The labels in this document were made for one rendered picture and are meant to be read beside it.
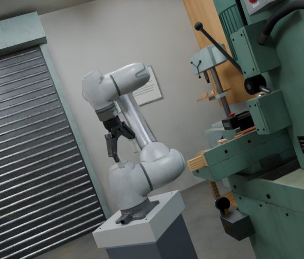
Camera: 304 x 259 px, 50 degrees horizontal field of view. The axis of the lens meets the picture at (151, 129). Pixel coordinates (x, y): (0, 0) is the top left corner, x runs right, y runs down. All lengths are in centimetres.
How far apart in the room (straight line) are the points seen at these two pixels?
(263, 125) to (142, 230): 76
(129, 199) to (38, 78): 281
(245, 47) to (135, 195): 88
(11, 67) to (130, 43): 148
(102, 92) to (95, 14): 312
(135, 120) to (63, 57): 260
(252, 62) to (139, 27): 349
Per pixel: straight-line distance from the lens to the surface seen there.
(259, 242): 148
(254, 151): 127
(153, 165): 161
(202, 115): 450
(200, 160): 121
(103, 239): 171
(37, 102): 413
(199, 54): 373
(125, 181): 158
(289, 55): 105
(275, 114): 110
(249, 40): 105
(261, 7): 100
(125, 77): 137
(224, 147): 120
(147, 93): 427
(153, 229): 153
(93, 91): 136
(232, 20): 131
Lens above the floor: 117
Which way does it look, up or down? 3 degrees down
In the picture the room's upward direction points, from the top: 20 degrees counter-clockwise
